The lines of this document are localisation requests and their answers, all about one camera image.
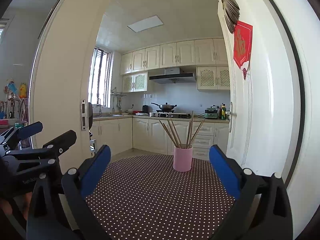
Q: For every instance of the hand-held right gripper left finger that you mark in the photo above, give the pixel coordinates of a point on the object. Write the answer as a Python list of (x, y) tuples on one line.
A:
[(96, 170)]

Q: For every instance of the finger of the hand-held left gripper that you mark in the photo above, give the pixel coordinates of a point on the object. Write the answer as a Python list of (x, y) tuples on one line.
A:
[(62, 140), (30, 129)]

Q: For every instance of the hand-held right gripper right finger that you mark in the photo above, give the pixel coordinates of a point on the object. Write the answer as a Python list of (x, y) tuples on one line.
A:
[(225, 170)]

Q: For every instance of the pink cup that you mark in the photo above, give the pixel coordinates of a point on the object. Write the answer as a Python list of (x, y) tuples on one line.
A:
[(183, 160)]

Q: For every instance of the bunch of wooden chopsticks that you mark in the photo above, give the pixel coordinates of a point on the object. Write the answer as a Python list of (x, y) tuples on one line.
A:
[(178, 140)]

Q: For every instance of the person's left hand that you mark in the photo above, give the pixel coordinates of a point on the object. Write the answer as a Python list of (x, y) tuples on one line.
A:
[(6, 206)]

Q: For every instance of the metal door lock plate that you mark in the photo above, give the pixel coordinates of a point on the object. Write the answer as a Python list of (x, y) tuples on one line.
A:
[(83, 115)]

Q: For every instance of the black kitchen appliance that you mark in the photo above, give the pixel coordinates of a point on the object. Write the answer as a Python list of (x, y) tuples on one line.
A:
[(90, 117)]

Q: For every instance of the yellow duck toy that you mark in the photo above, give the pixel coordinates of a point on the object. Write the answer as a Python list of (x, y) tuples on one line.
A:
[(23, 90)]

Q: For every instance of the blue hanging toy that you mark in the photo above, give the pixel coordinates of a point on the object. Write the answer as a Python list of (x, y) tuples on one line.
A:
[(12, 87)]

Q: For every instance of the kitchen sink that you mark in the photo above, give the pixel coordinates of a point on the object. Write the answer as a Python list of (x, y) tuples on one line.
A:
[(107, 115)]

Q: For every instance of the green bottle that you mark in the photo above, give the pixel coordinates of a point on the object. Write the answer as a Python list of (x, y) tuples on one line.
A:
[(223, 112)]

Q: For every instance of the green countertop appliance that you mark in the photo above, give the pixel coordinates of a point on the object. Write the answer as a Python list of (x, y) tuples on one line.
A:
[(211, 113)]

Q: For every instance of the white sliding door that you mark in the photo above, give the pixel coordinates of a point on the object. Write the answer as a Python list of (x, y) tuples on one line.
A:
[(62, 80)]

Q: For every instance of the cream lower kitchen cabinets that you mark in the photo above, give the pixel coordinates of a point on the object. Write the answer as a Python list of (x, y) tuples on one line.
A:
[(145, 135)]

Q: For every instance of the cream kitchen cabinets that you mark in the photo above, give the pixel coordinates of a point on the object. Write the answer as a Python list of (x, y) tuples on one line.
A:
[(175, 55), (145, 135)]

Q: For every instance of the brown polka dot tablecloth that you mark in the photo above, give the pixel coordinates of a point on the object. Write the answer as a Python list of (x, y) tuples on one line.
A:
[(155, 200)]

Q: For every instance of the red tray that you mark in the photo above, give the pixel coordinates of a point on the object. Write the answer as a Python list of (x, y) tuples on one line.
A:
[(137, 112)]

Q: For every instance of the kitchen window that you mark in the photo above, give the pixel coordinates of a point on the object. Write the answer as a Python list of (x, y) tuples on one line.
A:
[(100, 77)]

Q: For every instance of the gas stove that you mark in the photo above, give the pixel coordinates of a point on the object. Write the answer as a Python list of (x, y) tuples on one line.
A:
[(170, 115)]

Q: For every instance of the black kettle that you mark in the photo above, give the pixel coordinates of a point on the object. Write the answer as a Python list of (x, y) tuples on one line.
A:
[(145, 108)]

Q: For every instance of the white hinged door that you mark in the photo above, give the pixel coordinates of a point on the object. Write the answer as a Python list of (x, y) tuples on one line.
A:
[(270, 105)]

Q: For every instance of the steel wok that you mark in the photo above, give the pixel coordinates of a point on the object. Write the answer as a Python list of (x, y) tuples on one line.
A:
[(166, 107)]

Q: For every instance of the small lattice door cabinet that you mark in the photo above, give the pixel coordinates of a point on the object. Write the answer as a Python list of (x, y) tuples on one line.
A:
[(135, 82)]

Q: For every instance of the wide lattice door cabinet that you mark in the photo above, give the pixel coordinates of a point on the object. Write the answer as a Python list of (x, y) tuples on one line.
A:
[(212, 78)]

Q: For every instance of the range hood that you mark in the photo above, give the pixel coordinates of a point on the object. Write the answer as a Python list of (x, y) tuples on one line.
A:
[(172, 77)]

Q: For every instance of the cream upper kitchen cabinets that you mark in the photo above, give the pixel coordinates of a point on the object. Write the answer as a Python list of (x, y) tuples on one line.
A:
[(175, 55)]

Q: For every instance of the red paper door decoration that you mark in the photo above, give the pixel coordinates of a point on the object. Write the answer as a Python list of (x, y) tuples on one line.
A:
[(242, 45)]

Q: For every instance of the ceiling light panel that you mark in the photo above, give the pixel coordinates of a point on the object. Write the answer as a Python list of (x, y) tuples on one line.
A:
[(145, 23)]

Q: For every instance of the grey feather fan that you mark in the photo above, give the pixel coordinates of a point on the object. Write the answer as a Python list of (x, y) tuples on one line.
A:
[(231, 11)]

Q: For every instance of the wall utensil rack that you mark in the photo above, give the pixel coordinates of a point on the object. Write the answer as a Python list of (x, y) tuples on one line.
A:
[(118, 94)]

